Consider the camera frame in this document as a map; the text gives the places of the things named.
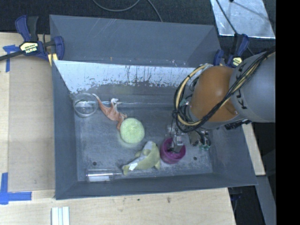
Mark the yellow-green plush toy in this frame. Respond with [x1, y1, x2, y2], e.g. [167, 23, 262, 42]
[121, 141, 162, 176]

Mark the grey metal bin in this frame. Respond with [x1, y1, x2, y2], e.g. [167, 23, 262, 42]
[49, 14, 259, 201]

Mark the clear glass cup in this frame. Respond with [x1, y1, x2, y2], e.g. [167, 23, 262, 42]
[73, 93, 99, 119]

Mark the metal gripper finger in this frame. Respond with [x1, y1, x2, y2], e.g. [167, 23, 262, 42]
[174, 135, 186, 154]
[166, 125, 177, 140]

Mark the clear glass tube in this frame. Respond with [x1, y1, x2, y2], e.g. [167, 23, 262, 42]
[85, 168, 123, 183]

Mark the orange toy dinosaur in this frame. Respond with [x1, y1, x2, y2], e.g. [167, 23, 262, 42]
[91, 93, 128, 130]

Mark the purple plastic cup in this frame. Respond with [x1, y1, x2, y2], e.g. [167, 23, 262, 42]
[160, 137, 187, 165]

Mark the pale wood flat board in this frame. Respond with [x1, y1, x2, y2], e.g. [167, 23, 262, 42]
[7, 54, 56, 193]

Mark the green round sponge ball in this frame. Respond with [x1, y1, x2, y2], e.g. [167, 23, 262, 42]
[120, 117, 145, 144]

